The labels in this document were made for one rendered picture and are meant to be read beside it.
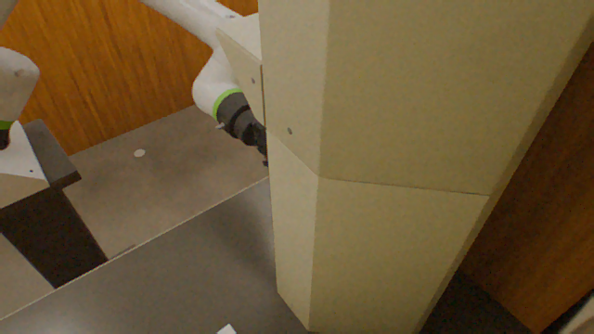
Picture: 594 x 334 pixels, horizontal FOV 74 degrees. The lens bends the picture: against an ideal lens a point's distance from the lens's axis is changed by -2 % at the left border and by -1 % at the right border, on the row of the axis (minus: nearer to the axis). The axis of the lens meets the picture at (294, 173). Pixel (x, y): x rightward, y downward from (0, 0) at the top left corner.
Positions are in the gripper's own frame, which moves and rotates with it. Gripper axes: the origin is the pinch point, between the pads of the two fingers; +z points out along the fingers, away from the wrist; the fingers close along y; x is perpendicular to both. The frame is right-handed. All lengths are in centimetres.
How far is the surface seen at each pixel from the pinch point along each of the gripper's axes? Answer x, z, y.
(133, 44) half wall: 20, -190, -62
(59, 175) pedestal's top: -40, -61, -26
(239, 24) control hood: -7.8, -5.0, 31.0
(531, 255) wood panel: 26.1, 34.9, -7.9
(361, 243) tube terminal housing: -6.2, 20.4, 8.5
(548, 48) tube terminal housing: 1.8, 28.4, 39.4
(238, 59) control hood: -10.9, -0.6, 29.0
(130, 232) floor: -30, -110, -120
